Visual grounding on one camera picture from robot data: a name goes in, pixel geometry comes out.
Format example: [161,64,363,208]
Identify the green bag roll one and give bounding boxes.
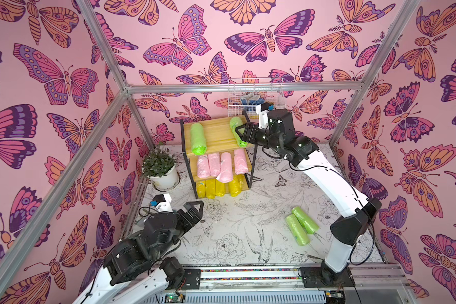
[229,117,248,148]

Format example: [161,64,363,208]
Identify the yellow bag roll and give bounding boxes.
[205,179,216,199]
[228,174,248,197]
[215,180,226,197]
[196,181,206,198]

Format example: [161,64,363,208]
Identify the pink bag roll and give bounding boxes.
[217,152,234,184]
[196,155,211,179]
[208,153,221,177]
[234,148,249,175]

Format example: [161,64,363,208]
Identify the green bag roll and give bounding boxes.
[292,206,320,234]
[190,123,207,155]

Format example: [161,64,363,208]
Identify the green bag roll two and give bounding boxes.
[285,214,310,246]

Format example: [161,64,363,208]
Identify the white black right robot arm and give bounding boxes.
[235,104,382,286]

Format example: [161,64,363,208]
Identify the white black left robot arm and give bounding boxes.
[75,200,204,303]

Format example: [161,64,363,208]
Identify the blue items in basket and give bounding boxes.
[240,92,265,106]

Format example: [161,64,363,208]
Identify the potted green plant white pot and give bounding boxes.
[142,147,181,192]

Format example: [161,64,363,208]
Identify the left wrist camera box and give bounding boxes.
[150,194,173,212]

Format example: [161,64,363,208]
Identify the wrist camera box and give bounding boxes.
[256,102,275,129]
[150,194,173,212]

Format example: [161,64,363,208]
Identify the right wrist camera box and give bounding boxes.
[256,102,275,129]

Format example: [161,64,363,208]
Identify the white wire wall basket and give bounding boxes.
[227,78,286,119]

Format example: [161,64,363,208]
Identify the wooden three-tier shelf black frame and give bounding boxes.
[180,117,260,199]

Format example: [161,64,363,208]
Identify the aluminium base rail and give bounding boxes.
[90,263,415,304]

